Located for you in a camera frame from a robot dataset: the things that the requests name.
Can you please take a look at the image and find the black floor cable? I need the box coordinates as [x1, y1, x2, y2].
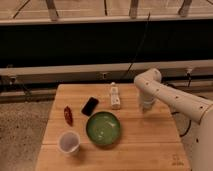
[161, 73, 209, 138]

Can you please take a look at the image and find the red chili pepper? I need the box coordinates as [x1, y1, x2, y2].
[64, 106, 73, 126]

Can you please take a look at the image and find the black smartphone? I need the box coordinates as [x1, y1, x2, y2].
[81, 97, 99, 116]

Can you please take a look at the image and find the black hanging cable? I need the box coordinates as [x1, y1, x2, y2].
[118, 12, 152, 82]

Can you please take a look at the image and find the clear plastic cup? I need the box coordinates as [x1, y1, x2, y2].
[58, 131, 80, 155]

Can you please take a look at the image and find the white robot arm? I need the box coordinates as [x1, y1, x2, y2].
[134, 68, 213, 171]

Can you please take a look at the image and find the green bowl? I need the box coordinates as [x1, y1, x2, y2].
[86, 111, 121, 146]

